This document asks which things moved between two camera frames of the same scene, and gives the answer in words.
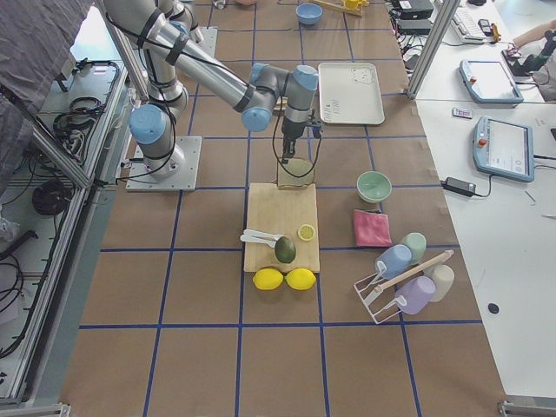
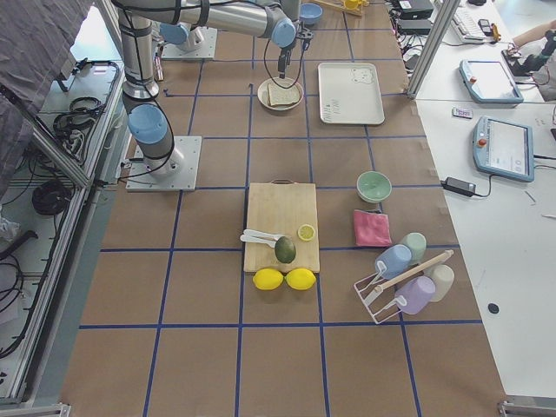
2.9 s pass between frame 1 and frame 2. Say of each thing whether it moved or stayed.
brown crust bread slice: moved
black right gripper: moved
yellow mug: stayed
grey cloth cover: stayed
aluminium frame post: stayed
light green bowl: stayed
